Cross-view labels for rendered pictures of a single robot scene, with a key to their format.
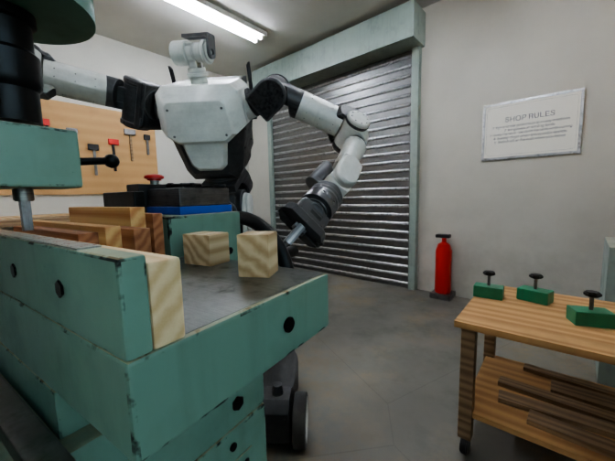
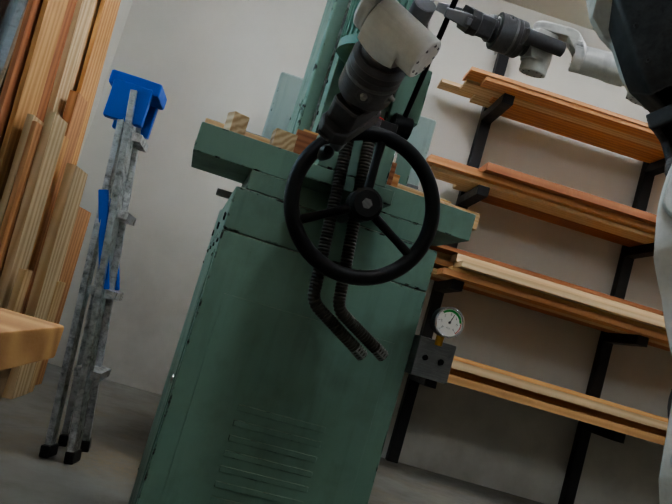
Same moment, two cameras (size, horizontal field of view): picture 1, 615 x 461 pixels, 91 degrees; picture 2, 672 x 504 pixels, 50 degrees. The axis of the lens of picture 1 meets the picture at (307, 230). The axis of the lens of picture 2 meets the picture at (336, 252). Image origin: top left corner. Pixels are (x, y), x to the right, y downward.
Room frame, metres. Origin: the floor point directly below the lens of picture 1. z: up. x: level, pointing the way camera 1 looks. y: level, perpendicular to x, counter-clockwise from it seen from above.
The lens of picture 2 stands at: (1.52, -0.77, 0.58)
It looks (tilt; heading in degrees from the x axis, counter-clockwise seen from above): 6 degrees up; 135
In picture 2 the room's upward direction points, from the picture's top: 16 degrees clockwise
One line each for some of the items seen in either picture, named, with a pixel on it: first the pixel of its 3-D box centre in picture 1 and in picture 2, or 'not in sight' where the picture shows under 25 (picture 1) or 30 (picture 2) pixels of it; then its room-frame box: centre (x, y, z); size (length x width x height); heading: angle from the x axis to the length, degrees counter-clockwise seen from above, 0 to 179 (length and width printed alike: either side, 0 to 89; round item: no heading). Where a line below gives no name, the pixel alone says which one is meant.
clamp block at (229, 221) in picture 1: (183, 239); (350, 160); (0.51, 0.21, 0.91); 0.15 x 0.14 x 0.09; 56
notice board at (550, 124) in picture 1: (528, 127); not in sight; (2.46, -1.77, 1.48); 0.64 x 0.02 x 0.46; 49
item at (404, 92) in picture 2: not in sight; (406, 97); (0.27, 0.58, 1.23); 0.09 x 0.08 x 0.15; 146
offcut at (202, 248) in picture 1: (206, 247); (282, 141); (0.39, 0.13, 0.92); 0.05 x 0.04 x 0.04; 63
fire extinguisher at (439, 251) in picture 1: (443, 265); not in sight; (2.77, -1.27, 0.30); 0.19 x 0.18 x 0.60; 139
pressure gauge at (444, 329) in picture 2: not in sight; (445, 326); (0.68, 0.44, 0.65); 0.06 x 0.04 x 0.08; 56
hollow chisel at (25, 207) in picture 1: (25, 209); not in sight; (0.36, 0.34, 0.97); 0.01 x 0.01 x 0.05; 56
